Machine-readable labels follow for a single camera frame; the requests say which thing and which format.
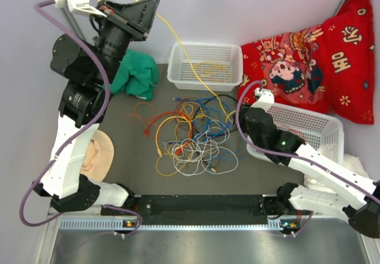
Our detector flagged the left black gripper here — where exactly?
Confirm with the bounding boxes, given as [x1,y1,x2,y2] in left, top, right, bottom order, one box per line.
[91,0,158,86]

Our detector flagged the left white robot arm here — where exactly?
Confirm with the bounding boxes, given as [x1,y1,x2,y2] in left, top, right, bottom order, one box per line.
[33,0,160,215]

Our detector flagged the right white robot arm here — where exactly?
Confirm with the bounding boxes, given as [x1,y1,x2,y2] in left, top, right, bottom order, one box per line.
[236,105,379,238]

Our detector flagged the white basket at back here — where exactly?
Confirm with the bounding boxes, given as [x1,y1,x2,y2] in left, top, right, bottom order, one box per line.
[167,42,243,92]

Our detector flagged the white basket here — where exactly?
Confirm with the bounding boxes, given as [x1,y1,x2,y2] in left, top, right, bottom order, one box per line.
[167,42,243,92]
[245,103,344,166]

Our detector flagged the green cloth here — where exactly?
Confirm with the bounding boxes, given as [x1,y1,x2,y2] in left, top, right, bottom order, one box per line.
[110,50,159,101]

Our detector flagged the white basket at right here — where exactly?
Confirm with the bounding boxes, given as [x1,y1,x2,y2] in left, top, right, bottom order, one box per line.
[245,103,344,166]

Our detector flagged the red patterned cloth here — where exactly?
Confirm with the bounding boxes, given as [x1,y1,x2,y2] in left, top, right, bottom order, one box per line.
[237,0,375,125]

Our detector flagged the white cloth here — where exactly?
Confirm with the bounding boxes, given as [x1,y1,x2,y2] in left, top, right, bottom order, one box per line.
[304,154,369,193]

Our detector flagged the beige cloth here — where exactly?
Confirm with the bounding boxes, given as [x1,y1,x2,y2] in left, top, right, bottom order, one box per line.
[80,130,115,182]

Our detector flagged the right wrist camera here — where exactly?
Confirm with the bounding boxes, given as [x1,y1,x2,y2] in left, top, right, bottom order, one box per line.
[251,88,275,112]

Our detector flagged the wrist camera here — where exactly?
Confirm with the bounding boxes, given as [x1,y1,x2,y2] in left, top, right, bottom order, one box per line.
[53,0,107,18]
[251,88,275,112]

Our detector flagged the black cable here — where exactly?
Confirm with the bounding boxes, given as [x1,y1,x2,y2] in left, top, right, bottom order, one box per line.
[175,97,238,170]

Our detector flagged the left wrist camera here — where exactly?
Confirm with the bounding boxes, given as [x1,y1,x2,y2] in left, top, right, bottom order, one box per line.
[53,0,107,18]

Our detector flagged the white cable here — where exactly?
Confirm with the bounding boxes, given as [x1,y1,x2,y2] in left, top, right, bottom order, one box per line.
[164,121,240,177]

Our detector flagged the thin orange cable on table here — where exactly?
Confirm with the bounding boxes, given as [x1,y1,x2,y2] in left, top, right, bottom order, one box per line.
[126,101,158,127]

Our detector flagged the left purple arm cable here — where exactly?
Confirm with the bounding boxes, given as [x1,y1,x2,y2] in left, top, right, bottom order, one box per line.
[19,1,143,238]

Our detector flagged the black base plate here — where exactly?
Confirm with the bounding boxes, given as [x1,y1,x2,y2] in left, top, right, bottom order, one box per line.
[124,195,281,225]

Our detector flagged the grey slotted cable duct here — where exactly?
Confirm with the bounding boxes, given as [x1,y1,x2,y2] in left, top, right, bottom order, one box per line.
[59,218,300,233]

